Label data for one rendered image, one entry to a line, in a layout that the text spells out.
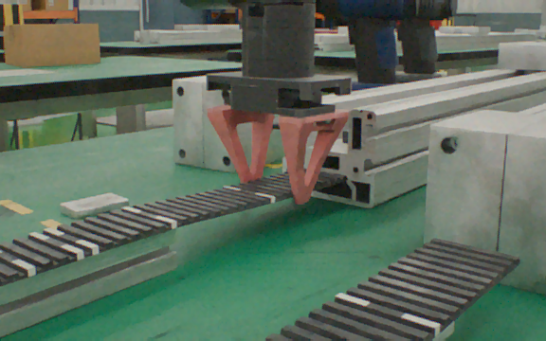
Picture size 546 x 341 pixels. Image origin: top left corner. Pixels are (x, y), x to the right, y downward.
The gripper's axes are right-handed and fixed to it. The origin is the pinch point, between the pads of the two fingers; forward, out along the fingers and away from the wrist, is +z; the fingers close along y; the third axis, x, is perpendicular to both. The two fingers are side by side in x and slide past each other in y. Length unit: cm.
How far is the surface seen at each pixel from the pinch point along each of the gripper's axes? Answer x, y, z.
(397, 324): 17.1, -20.1, -0.8
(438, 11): -63, 15, -16
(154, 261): 14.9, -2.1, 1.6
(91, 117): -234, 359, 54
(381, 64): -43.3, 14.9, -7.6
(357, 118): -7.7, -2.9, -5.1
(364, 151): -6.9, -4.1, -2.6
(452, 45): -306, 116, -3
